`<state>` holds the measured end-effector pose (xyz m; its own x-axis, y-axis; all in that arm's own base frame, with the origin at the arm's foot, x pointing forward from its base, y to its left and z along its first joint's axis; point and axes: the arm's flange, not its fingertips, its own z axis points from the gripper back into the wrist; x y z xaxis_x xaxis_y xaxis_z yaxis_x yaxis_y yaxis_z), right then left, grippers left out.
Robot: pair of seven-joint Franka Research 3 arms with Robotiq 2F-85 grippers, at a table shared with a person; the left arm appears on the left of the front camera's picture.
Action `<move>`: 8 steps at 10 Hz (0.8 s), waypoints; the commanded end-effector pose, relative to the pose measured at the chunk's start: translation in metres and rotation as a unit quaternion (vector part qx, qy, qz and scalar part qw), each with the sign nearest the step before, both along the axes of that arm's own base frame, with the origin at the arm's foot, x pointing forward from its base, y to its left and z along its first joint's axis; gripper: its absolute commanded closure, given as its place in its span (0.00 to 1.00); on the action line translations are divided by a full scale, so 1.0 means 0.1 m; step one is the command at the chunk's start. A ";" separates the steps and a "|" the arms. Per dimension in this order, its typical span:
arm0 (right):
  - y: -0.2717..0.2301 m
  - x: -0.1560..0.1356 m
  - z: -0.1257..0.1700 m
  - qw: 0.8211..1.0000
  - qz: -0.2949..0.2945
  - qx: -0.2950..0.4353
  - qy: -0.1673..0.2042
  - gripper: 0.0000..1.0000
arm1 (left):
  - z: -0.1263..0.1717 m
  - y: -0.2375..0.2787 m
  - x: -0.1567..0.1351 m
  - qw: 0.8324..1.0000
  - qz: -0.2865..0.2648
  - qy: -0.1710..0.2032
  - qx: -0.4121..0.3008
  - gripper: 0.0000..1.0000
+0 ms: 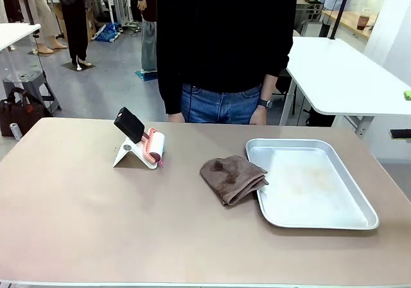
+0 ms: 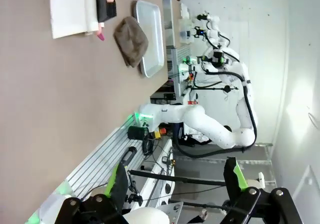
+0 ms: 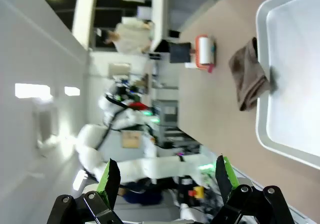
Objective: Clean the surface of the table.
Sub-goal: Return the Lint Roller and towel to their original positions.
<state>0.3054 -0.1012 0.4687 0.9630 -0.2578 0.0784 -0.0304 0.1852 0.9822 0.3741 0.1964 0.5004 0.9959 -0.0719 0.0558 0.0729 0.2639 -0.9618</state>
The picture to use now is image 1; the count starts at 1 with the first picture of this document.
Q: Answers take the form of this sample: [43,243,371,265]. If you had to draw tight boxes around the brown cloth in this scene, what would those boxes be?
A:
[199,155,270,208]

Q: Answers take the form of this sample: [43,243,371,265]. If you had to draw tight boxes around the person's sleeved right forearm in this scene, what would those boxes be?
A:
[157,75,183,115]

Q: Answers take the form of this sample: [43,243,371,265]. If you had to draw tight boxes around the person's bare left forearm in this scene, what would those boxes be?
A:
[259,74,277,102]

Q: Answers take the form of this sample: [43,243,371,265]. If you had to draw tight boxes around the person's left hand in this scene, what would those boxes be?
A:
[249,106,268,125]

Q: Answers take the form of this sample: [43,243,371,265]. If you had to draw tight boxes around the large white desk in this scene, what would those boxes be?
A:
[278,36,411,138]

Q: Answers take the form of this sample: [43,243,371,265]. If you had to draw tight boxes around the brown cup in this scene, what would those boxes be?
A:
[356,15,371,31]

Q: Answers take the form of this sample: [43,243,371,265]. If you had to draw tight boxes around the wooden counter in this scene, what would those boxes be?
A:
[320,10,379,40]

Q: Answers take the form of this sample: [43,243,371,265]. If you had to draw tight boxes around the silver metal tray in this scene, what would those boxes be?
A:
[245,138,380,230]

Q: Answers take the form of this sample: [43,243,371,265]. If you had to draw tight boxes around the black stand pole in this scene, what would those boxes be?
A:
[329,0,354,41]

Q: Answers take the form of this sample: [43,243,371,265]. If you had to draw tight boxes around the person's blue jeans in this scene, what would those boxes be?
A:
[180,82,263,125]

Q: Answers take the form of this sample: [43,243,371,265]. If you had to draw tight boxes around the person's black sweater torso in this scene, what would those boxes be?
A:
[156,0,298,115]

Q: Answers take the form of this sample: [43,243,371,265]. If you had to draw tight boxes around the blue floor mat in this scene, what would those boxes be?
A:
[134,70,159,82]

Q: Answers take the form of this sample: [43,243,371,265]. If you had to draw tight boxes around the background person light jeans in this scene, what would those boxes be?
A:
[130,0,158,73]

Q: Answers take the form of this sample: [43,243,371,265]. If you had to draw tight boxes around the white folded roller stand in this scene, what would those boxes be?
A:
[112,136,161,170]

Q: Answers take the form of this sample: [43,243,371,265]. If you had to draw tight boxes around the blue plastic bag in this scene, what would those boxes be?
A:
[95,22,120,43]

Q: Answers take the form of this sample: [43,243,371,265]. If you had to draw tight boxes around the cardboard box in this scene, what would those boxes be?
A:
[85,6,97,41]

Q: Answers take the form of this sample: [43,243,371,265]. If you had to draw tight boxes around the dark floor mat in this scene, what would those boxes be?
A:
[60,61,97,73]

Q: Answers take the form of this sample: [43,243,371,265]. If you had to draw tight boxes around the background person dark trousers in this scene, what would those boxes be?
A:
[51,0,93,68]

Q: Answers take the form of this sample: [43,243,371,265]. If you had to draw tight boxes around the background person beige trousers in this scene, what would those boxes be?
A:
[22,0,68,54]

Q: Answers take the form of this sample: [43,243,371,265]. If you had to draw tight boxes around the dark brown bag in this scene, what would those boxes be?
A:
[0,87,46,138]

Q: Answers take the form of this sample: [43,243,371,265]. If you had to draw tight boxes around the small white table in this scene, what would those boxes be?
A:
[0,22,42,53]

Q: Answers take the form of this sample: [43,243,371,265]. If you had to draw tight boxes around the background person black clothes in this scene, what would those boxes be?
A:
[0,0,25,24]

